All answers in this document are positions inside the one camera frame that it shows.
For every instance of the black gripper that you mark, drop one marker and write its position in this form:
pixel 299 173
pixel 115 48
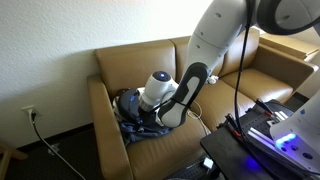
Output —
pixel 148 116

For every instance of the blue denim trousers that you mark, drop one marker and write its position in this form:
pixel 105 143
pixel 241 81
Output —
pixel 143 130

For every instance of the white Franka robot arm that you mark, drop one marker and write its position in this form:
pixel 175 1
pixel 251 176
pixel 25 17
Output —
pixel 213 33

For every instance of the white cloth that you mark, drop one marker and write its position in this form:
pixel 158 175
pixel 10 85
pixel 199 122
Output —
pixel 115 105

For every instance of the dark power strip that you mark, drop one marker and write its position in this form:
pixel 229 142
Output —
pixel 190 172

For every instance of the white power adapter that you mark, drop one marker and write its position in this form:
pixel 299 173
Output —
pixel 208 162

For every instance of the red and black clamp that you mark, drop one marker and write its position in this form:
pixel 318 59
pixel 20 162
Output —
pixel 265 106
pixel 233 125

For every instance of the black mounting table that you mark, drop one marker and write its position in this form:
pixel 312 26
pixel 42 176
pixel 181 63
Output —
pixel 230 153

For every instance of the brown leather sofa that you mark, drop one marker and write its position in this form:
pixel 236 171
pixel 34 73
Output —
pixel 266 83

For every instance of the wooden side table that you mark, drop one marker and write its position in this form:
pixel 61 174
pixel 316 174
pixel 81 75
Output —
pixel 290 43

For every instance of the white wall outlet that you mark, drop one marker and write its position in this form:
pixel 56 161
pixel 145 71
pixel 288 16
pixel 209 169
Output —
pixel 27 109

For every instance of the wooden chair frame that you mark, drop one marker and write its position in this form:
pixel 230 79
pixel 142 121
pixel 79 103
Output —
pixel 8 155

